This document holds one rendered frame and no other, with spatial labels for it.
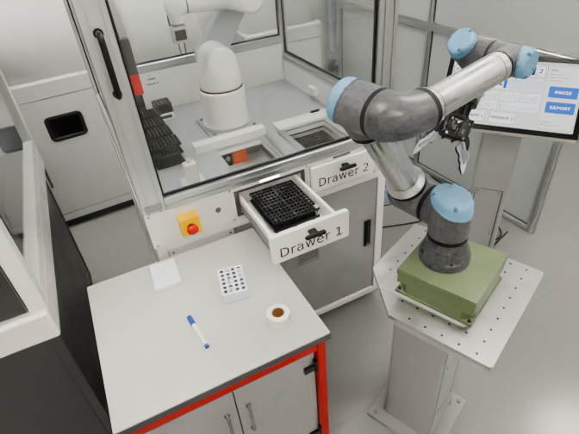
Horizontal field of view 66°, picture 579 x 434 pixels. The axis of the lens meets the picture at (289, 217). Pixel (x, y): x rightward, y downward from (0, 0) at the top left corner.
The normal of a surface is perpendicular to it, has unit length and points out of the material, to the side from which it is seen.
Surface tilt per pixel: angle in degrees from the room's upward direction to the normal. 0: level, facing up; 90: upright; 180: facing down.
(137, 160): 90
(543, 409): 0
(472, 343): 0
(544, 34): 90
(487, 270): 1
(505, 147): 90
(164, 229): 90
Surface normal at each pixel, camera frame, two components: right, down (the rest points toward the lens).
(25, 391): 0.45, 0.51
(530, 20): -0.87, 0.35
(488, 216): -0.43, 0.57
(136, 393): -0.07, -0.80
